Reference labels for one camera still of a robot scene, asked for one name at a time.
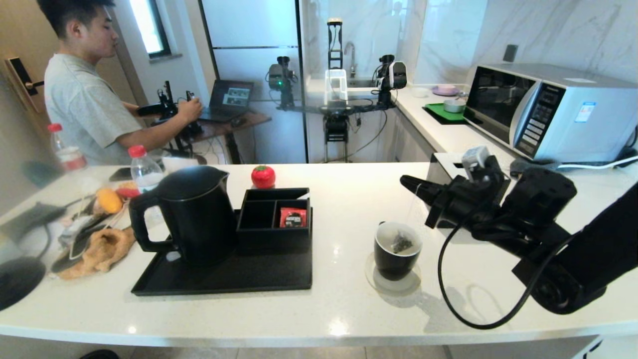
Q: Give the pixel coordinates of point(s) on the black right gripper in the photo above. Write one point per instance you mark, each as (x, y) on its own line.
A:
(463, 199)

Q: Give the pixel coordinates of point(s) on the black electric kettle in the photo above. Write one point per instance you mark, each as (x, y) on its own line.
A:
(194, 224)

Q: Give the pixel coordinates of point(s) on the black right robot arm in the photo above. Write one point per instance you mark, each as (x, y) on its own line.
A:
(573, 249)

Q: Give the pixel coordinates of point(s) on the white kitchen cabinet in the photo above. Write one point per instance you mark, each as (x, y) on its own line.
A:
(408, 139)

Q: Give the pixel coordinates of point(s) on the green tray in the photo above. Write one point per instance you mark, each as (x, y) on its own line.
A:
(436, 112)

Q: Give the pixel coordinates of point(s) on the black mug white inside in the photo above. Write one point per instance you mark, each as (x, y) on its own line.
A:
(394, 267)

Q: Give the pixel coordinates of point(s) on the grey small bowl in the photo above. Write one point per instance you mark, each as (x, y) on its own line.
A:
(453, 106)

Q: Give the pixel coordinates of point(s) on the white small bowl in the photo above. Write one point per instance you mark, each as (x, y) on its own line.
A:
(419, 92)

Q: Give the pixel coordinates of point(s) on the white round coaster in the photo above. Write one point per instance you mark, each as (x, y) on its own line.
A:
(398, 288)

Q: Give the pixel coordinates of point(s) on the purple plate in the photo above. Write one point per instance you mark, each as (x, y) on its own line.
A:
(445, 90)

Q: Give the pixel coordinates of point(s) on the grey oven mitt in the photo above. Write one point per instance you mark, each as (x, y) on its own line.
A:
(523, 165)

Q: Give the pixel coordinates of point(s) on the black metal stand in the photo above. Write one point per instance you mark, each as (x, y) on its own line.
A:
(336, 132)

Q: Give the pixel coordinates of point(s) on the black white robot device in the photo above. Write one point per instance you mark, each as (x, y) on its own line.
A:
(394, 77)

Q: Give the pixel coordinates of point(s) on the red coffee sachet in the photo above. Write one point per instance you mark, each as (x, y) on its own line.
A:
(293, 218)

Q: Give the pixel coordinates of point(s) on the white plastic rack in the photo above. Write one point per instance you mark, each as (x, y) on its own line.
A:
(336, 87)

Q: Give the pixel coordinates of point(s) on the chrome kitchen faucet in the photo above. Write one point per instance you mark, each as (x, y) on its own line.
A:
(353, 62)

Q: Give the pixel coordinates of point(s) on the black compartment organizer box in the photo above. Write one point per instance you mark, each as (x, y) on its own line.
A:
(271, 239)

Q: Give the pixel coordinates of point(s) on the red tomato-shaped timer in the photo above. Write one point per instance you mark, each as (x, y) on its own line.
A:
(262, 177)

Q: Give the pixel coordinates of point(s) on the black device with green light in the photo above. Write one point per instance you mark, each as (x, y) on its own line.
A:
(281, 80)

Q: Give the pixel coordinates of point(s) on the silver microwave oven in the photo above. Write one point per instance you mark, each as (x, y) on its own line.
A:
(598, 124)

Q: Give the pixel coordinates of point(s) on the brown wooden desk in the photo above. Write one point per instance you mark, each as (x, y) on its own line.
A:
(249, 122)

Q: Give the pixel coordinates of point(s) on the black laptop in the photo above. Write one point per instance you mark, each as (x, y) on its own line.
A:
(229, 97)

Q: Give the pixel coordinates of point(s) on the black serving tray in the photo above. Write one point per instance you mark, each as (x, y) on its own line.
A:
(224, 279)

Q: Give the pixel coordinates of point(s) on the grey refrigerator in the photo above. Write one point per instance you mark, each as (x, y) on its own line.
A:
(249, 30)

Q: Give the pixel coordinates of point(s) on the black teleoperation controller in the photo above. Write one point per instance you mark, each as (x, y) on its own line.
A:
(172, 107)

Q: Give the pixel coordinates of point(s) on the clear water bottle red cap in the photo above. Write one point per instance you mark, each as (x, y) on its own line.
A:
(70, 157)
(144, 172)

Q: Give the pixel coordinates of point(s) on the pink red toy pepper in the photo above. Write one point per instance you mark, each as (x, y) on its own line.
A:
(127, 193)

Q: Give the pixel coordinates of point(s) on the black phone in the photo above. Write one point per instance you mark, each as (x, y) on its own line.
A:
(121, 174)

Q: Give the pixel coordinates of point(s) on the yellow toy corn cob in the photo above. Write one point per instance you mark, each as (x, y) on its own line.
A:
(109, 201)

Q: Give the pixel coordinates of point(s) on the brown crumpled cloth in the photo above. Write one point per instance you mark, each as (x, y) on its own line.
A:
(109, 249)

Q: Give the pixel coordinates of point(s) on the person in grey t-shirt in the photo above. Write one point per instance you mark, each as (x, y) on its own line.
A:
(89, 109)

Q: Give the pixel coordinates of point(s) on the teal chair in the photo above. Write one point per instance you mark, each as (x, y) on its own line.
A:
(42, 174)

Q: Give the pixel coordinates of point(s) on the grey folded cloth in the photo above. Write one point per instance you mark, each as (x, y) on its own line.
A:
(30, 219)

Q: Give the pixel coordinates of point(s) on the black round flat object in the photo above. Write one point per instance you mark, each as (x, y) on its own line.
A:
(20, 281)

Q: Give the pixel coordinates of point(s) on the black wall socket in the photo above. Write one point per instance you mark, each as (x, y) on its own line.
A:
(509, 53)

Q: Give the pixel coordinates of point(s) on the window with dark frame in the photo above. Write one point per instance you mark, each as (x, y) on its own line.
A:
(146, 25)

